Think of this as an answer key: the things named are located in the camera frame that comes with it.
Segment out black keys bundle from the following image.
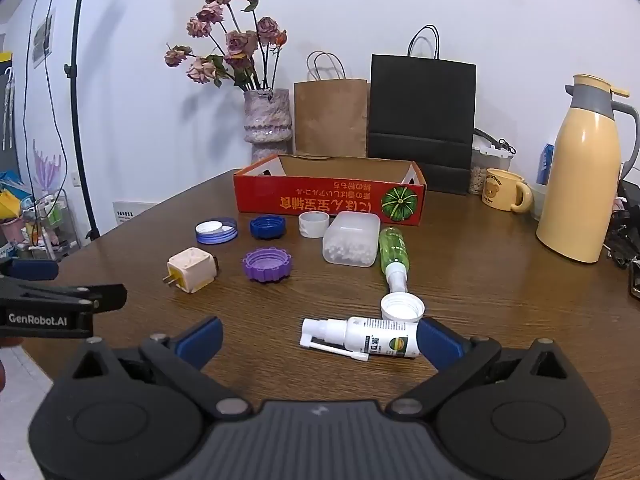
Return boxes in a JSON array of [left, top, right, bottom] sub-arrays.
[[602, 180, 640, 268]]

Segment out red cardboard box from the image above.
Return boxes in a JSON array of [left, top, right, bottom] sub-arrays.
[[233, 154, 427, 226]]

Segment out black paper bag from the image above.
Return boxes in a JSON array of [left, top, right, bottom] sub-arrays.
[[367, 25, 477, 196]]

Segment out blue soda can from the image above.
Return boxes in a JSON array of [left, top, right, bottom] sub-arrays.
[[536, 143, 556, 186]]

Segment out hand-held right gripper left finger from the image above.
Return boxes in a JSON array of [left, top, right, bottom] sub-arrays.
[[72, 316, 253, 418]]

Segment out purple coral decoration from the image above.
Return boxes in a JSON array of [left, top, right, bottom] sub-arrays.
[[32, 140, 63, 193]]

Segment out white spray bottle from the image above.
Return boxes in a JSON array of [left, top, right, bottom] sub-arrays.
[[299, 316, 423, 363]]

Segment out dark blue ribbed cap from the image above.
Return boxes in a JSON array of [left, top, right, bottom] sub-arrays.
[[249, 215, 287, 241]]

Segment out brown paper bag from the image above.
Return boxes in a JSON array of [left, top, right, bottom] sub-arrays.
[[293, 51, 371, 157]]

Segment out translucent cotton swab box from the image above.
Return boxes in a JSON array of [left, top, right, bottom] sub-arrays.
[[322, 211, 382, 267]]

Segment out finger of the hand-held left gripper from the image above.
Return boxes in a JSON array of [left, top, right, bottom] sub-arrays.
[[0, 277, 127, 312], [0, 258, 59, 282]]

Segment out mottled pink ceramic vase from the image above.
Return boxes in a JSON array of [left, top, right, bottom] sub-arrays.
[[243, 88, 292, 161]]

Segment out black light stand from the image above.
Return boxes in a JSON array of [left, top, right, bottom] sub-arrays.
[[30, 0, 101, 241]]

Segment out green plastic bottle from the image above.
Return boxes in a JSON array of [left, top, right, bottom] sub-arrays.
[[378, 226, 412, 295]]

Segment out beige power adapter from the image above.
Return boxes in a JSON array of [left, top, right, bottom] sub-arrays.
[[161, 247, 220, 294]]

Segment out white cylindrical cap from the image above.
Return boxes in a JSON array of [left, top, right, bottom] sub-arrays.
[[299, 211, 331, 237]]

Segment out wide white cap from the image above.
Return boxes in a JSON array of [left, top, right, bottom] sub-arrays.
[[380, 291, 426, 322]]

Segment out yellow thermos jug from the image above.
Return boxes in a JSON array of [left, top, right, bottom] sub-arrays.
[[536, 74, 640, 264]]

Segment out cluttered storage shelf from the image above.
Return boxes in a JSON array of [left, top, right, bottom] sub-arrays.
[[0, 170, 81, 261]]

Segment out yellow bear mug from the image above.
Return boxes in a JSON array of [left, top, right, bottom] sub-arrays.
[[481, 168, 534, 214]]

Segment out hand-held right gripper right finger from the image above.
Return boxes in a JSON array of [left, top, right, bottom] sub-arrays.
[[387, 316, 568, 418]]

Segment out dried pink rose bouquet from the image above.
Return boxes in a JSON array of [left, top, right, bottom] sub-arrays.
[[165, 0, 288, 92]]

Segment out purple ribbed cap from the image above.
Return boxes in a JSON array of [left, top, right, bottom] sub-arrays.
[[242, 247, 294, 284]]

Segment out light blue lid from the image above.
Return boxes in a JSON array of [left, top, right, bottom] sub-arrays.
[[195, 217, 239, 245]]

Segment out clear oat storage jar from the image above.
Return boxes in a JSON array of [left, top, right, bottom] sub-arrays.
[[468, 129, 516, 196]]

